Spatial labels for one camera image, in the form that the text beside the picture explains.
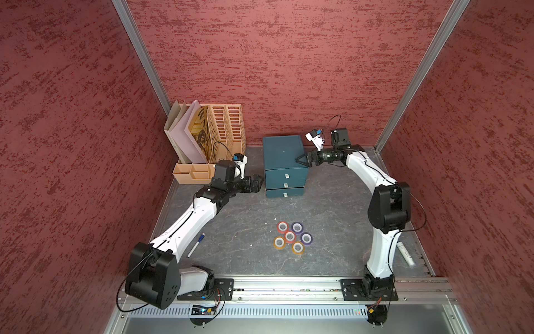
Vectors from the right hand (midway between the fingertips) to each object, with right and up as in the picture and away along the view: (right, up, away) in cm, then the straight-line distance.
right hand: (300, 160), depth 90 cm
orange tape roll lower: (-2, -37, -6) cm, 37 cm away
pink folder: (-53, +4, +5) cm, 53 cm away
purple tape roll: (-2, -30, 0) cm, 30 cm away
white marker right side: (+41, -38, -9) cm, 57 cm away
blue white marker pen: (-44, -34, -5) cm, 56 cm away
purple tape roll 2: (+2, -34, -4) cm, 34 cm away
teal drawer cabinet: (-7, -7, -5) cm, 11 cm away
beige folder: (-58, +24, +5) cm, 63 cm away
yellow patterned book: (-49, +16, +9) cm, 52 cm away
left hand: (-21, -9, -7) cm, 24 cm away
